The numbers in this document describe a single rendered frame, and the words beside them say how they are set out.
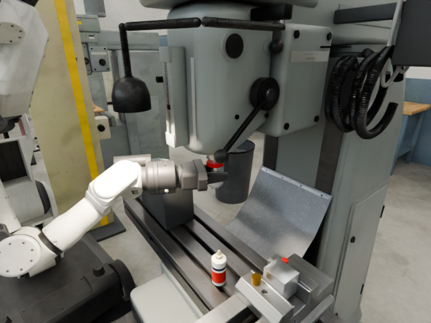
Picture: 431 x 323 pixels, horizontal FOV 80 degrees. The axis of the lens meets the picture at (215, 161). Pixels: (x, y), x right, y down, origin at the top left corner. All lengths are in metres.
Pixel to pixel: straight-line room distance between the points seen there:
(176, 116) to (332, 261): 0.80
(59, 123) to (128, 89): 1.81
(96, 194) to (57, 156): 1.72
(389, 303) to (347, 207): 1.36
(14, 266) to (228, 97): 0.53
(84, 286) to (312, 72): 1.23
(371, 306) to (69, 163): 2.43
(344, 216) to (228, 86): 0.65
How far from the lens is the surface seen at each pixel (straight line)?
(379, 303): 2.24
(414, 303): 2.36
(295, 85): 0.67
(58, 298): 1.38
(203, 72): 0.53
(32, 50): 0.79
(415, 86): 4.77
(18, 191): 1.15
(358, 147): 0.90
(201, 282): 0.80
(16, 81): 0.74
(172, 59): 0.56
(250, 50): 0.58
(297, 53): 0.65
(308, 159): 0.95
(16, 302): 1.49
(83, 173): 2.44
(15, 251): 0.64
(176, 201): 0.94
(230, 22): 0.44
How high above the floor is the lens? 1.54
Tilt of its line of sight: 23 degrees down
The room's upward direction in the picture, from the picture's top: straight up
